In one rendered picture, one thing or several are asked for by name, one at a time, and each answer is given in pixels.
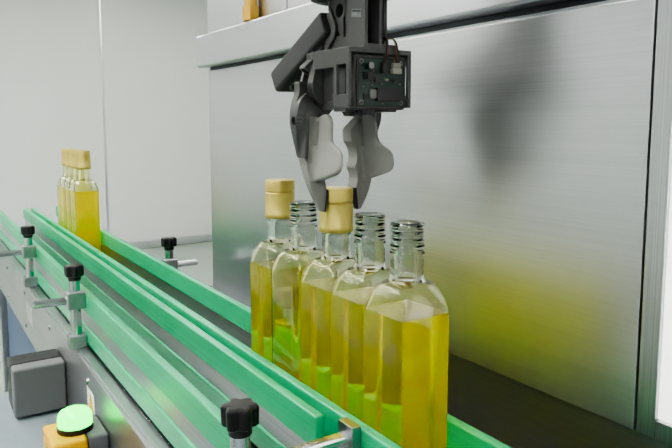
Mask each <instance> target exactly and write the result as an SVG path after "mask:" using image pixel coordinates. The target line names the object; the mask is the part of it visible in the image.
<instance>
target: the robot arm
mask: <svg viewBox="0 0 672 448"><path fill-rule="evenodd" d="M387 1H388V0H311V2H313V3H315V4H319V5H324V6H328V11H329V12H328V13H322V12H321V13H319V14H318V15H317V16H316V18H315V19H314V20H313V21H312V23H311V24H310V25H309V26H308V28H307V29H306V30H305V31H304V33H303V34H302V35H301V36H300V38H299V39H298V40H297V41H296V43H295V44H294V45H293V46H292V47H291V49H290V50H289V51H288V52H287V54H286V55H285V56H284V57H283V59H282V60H281V61H280V62H279V64H278V65H277V66H276V67H275V69H274V70H273V71H272V72H271V77H272V81H273V84H274V88H275V90H276V91H277V92H294V96H293V99H292V102H291V107H290V128H291V133H292V138H293V142H294V147H295V151H296V156H297V157H298V158H299V162H300V167H301V171H302V174H303V177H304V180H305V183H306V186H307V188H308V191H309V193H310V196H311V198H312V200H313V202H314V204H315V205H316V207H317V209H318V210H319V211H321V212H326V205H327V195H328V190H327V187H326V183H325V180H327V179H329V178H332V177H334V176H337V175H339V173H340V172H341V170H342V167H343V154H342V151H341V150H340V149H339V148H338V147H337V146H336V145H335V144H334V141H333V128H334V123H333V119H332V117H331V116H330V115H329V114H330V112H331V111H332V110H333V109H334V112H342V114H343V115H344V116H353V117H354V118H352V119H351V120H350V121H349V122H348V123H347V125H346V126H345V127H344V128H343V130H342V134H343V142H344V143H345V145H346V147H347V150H348V162H347V165H346V167H347V170H348V173H349V182H348V187H352V188H353V201H352V202H353V206H354V209H360V208H361V207H362V205H363V203H364V201H365V198H366V196H367V193H368V191H369V187H370V183H371V179H372V178H374V177H377V176H380V175H383V174H385V173H388V172H390V171H391V170H392V169H393V166H394V157H393V153H392V152H391V150H389V149H388V148H387V147H386V146H384V145H383V144H382V143H381V142H380V140H379V138H378V129H379V126H380V122H381V112H396V110H404V108H410V105H411V51H403V50H399V49H398V45H397V42H396V40H395V39H393V38H387ZM388 40H393V41H394V44H395V45H389V41H388ZM405 67H406V96H405Z"/></svg>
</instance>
